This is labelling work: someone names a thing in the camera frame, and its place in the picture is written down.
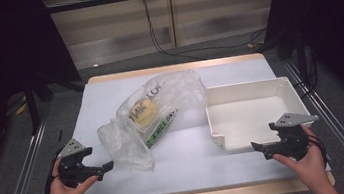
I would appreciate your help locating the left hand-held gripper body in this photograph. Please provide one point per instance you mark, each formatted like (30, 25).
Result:
(71, 148)

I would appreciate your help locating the clear printed plastic bag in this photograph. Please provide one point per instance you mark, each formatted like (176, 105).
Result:
(125, 140)

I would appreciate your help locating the white plastic tray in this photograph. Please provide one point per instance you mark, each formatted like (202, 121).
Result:
(250, 120)

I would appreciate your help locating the yellow floor tape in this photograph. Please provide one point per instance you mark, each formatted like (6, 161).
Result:
(249, 45)
(22, 108)

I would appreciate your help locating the small black pen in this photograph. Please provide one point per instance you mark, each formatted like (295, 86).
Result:
(60, 136)

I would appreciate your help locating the white table mat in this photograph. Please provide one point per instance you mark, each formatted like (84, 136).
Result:
(187, 175)

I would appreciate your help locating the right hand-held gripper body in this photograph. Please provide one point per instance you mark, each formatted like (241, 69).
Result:
(295, 141)

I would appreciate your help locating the person's right hand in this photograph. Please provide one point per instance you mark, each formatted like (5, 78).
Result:
(310, 169)

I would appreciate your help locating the black stand legs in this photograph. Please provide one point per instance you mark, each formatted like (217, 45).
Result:
(31, 108)

